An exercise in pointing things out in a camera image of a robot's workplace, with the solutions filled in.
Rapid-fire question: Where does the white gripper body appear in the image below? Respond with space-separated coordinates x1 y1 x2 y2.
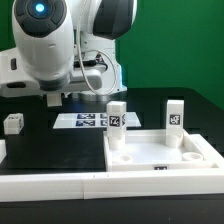
0 46 108 98

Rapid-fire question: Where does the white square tabletop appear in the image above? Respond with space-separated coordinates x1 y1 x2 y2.
104 129 216 172

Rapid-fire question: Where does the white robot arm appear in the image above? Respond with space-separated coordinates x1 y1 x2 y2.
0 0 137 97

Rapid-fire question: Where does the white marker tag sheet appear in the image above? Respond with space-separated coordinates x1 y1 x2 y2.
53 111 142 129

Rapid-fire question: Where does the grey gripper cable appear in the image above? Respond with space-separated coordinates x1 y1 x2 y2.
76 0 118 95

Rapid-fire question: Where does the white U-shaped obstacle wall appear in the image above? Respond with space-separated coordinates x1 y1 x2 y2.
0 134 224 202

